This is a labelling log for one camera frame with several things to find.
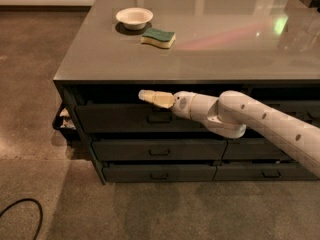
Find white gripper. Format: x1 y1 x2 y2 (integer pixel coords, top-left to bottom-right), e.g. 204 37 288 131
138 90 196 119

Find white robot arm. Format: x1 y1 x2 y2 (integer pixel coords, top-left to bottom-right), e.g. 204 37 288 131
138 90 320 176

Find green and yellow sponge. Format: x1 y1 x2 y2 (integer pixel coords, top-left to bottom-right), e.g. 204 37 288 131
140 28 176 49

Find white paper bowl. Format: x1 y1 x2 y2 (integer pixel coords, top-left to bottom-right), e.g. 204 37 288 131
116 7 153 31

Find black bin with trash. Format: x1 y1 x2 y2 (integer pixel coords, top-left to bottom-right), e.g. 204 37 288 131
52 104 80 145

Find grey drawer cabinet frame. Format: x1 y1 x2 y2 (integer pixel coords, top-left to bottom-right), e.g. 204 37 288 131
54 0 320 182

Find black floor cable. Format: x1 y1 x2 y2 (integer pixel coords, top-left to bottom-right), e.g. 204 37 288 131
0 198 44 240

